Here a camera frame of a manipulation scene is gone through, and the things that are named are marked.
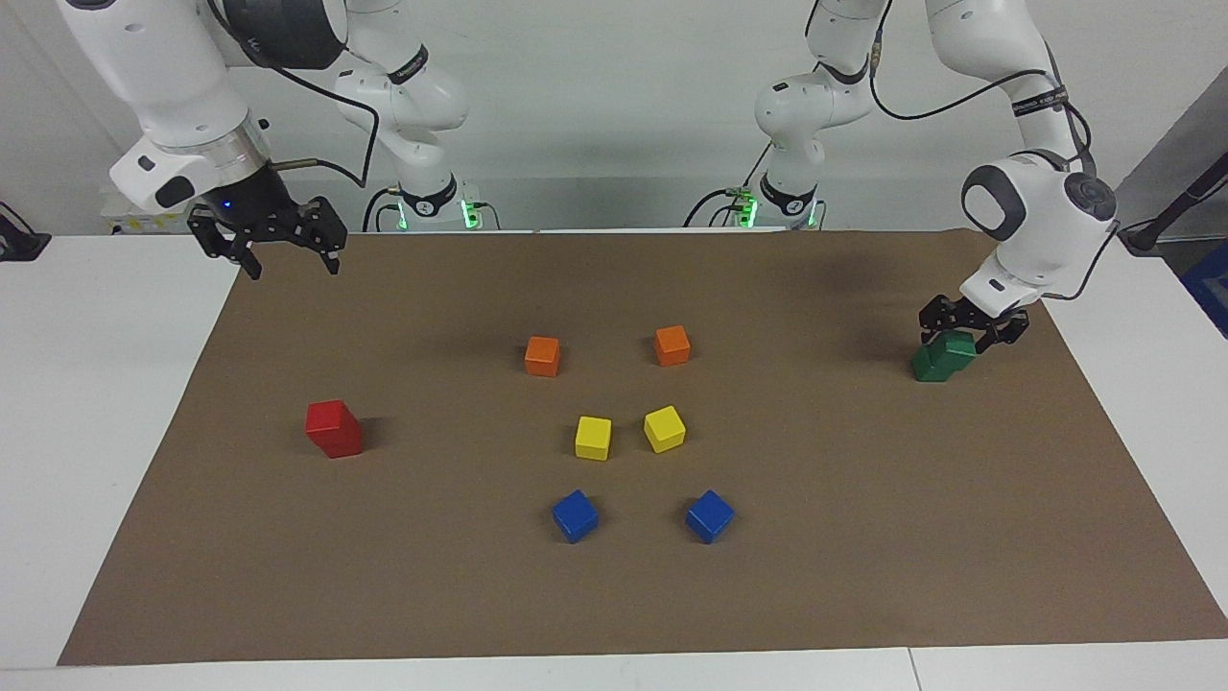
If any red wooden cube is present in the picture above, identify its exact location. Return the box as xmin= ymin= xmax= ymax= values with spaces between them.
xmin=309 ymin=428 xmax=365 ymax=460
xmin=305 ymin=399 xmax=361 ymax=438

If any white cardboard box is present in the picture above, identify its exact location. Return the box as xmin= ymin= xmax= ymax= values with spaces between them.
xmin=101 ymin=187 xmax=198 ymax=236

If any black stand leg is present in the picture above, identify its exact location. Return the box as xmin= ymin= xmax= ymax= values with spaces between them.
xmin=1118 ymin=154 xmax=1228 ymax=255

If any brown table mat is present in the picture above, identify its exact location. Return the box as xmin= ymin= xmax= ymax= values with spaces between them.
xmin=56 ymin=228 xmax=1228 ymax=667

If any blue box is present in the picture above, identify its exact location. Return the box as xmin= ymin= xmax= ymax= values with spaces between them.
xmin=1180 ymin=240 xmax=1228 ymax=339

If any yellow wooden cube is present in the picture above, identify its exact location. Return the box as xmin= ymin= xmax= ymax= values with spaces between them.
xmin=644 ymin=405 xmax=687 ymax=454
xmin=575 ymin=416 xmax=613 ymax=462

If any blue wooden cube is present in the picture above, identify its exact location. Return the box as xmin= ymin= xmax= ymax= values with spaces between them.
xmin=685 ymin=489 xmax=736 ymax=545
xmin=552 ymin=489 xmax=600 ymax=544

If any black right base cable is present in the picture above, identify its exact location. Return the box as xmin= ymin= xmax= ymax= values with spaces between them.
xmin=362 ymin=187 xmax=400 ymax=233

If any black base cable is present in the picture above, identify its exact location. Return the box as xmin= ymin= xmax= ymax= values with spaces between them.
xmin=683 ymin=144 xmax=771 ymax=229
xmin=362 ymin=187 xmax=400 ymax=233

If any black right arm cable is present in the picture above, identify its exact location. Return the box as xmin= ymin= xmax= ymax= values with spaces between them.
xmin=206 ymin=0 xmax=383 ymax=189

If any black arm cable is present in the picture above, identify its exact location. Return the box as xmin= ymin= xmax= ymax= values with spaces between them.
xmin=868 ymin=0 xmax=1122 ymax=300
xmin=206 ymin=0 xmax=383 ymax=189

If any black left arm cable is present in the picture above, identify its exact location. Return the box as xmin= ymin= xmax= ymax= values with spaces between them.
xmin=868 ymin=0 xmax=1122 ymax=300

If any black clamp mount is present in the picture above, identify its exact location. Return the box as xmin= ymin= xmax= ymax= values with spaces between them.
xmin=0 ymin=202 xmax=51 ymax=262

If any black left base cable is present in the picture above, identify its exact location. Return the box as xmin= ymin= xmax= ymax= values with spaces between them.
xmin=683 ymin=144 xmax=771 ymax=229

